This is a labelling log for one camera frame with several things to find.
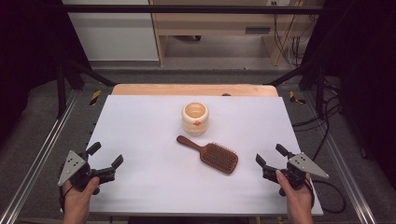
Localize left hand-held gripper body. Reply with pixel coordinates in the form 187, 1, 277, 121
57, 150, 116, 196

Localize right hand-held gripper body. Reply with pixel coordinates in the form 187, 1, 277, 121
262, 152, 330, 197

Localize brown wooden hairbrush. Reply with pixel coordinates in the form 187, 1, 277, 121
176, 134, 239, 175

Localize cream ribbed cup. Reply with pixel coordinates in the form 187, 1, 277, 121
181, 101, 210, 136

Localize person's left hand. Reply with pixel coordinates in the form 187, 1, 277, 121
63, 176, 101, 217

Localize person's right hand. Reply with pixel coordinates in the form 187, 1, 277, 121
276, 170, 314, 216

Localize yellow black tape marker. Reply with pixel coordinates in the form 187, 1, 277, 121
89, 90, 103, 107
289, 91, 307, 105

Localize white cabinet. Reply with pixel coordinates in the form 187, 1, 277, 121
61, 0, 160, 62

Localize light wooden desk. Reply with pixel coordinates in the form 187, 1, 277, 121
148, 0, 316, 67

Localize aluminium rail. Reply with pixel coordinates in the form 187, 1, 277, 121
302, 92, 378, 224
0, 90, 79, 224

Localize black floor cables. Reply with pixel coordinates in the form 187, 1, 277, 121
291, 78, 344, 162

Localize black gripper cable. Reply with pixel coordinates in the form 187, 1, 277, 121
311, 179, 347, 215

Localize black frame post with brace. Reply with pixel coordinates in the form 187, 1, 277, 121
266, 59, 329, 119
55, 58, 117, 119

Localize hanging cables under desk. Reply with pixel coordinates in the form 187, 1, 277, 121
271, 1, 304, 68

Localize black horizontal frame bar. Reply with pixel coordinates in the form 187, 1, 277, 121
61, 4, 325, 15

